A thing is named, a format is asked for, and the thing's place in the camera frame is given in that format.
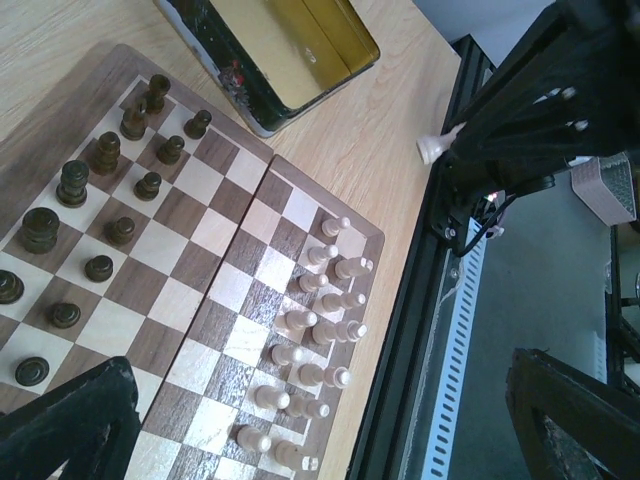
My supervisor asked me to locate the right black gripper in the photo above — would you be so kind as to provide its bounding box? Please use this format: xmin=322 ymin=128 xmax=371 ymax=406
xmin=442 ymin=1 xmax=639 ymax=195

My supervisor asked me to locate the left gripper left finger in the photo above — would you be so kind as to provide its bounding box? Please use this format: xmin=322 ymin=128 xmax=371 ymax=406
xmin=1 ymin=356 xmax=140 ymax=479

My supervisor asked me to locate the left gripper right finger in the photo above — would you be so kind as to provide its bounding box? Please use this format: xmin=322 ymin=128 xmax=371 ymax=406
xmin=505 ymin=348 xmax=639 ymax=479

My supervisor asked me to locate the white chess rook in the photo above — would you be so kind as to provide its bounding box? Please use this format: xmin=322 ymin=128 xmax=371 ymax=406
xmin=416 ymin=124 xmax=464 ymax=165

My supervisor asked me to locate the wooden chess board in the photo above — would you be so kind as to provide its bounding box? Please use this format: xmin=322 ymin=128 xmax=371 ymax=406
xmin=1 ymin=45 xmax=385 ymax=479

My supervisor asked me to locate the gold tin with white pieces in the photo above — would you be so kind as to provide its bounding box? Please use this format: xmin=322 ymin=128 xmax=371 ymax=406
xmin=156 ymin=0 xmax=381 ymax=138

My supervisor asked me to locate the dark chess pawn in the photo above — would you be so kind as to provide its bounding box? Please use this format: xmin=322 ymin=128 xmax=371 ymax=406
xmin=183 ymin=110 xmax=212 ymax=140

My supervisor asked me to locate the dark chess rook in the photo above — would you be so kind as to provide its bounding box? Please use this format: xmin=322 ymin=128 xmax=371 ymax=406
xmin=145 ymin=74 xmax=171 ymax=115

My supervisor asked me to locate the slotted grey cable duct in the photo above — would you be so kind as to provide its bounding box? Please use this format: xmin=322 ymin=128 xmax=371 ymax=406
xmin=422 ymin=240 xmax=486 ymax=479

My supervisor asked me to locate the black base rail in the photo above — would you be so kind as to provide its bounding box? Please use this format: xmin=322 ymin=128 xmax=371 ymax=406
xmin=347 ymin=34 xmax=501 ymax=480

